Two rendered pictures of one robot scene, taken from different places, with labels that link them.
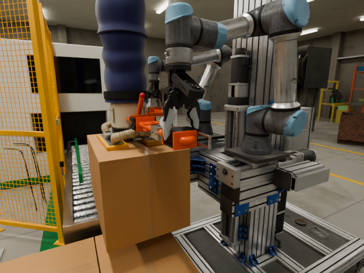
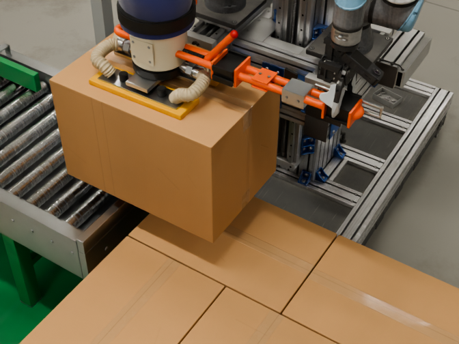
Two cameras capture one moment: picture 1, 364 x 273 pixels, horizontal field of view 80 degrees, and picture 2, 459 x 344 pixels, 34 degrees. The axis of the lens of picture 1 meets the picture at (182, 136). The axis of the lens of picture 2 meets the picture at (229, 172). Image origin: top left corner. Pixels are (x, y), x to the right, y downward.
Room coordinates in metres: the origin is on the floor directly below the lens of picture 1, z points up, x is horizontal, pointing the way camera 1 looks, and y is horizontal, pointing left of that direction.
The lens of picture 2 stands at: (-0.60, 1.09, 2.45)
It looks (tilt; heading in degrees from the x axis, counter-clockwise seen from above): 43 degrees down; 329
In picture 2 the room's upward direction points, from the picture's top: 1 degrees clockwise
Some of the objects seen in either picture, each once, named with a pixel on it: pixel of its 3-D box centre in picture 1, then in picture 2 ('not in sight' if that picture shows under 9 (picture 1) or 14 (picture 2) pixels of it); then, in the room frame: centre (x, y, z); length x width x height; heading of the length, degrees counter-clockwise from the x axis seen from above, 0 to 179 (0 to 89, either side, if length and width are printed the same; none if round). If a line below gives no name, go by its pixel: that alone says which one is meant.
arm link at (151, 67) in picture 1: (154, 65); not in sight; (1.51, 0.19, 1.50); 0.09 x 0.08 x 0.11; 110
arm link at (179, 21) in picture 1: (180, 28); (350, 4); (0.64, 0.01, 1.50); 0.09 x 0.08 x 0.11; 123
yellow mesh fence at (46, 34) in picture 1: (55, 115); not in sight; (2.61, 1.52, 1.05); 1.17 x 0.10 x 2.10; 27
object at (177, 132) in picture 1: (179, 137); (341, 108); (0.62, 0.01, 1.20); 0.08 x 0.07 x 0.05; 28
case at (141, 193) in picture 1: (132, 175); (169, 127); (1.14, 0.27, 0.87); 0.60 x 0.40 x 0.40; 27
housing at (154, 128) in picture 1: (162, 131); (297, 93); (0.74, 0.07, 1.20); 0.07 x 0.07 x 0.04; 28
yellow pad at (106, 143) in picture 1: (111, 138); (143, 87); (1.10, 0.37, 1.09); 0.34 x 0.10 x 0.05; 28
